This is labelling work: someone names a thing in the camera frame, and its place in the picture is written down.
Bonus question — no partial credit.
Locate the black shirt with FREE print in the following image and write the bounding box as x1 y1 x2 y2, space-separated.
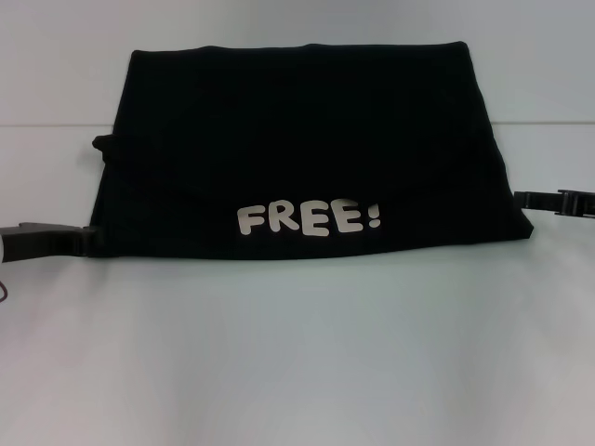
90 40 536 261

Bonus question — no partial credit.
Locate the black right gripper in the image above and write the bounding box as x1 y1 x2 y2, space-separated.
513 188 595 220

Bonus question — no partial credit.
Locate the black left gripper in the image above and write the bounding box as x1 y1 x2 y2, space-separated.
0 221 100 265

